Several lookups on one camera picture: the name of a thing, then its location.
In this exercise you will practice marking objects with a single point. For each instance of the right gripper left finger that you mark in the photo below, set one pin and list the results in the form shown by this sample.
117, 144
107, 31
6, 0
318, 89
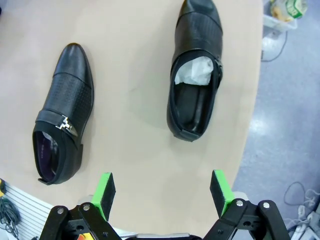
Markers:
102, 197

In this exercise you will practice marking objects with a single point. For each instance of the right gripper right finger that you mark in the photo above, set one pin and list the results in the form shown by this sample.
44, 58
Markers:
221, 195

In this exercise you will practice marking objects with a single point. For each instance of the black buckle shoe purple insole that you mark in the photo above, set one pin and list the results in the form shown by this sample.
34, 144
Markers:
72, 100

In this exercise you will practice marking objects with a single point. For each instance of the black leather buckle shoe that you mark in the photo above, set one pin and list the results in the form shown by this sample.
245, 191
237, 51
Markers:
197, 32

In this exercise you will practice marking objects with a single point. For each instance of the white crumpled stuffing paper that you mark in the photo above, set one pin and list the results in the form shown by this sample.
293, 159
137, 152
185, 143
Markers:
195, 72

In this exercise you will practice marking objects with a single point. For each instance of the clear plastic storage bin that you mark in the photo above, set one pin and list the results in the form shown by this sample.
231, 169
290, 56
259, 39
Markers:
277, 23

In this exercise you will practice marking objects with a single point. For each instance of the ribbed aluminium robot base plate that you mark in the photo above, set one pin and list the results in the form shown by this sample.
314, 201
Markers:
30, 207

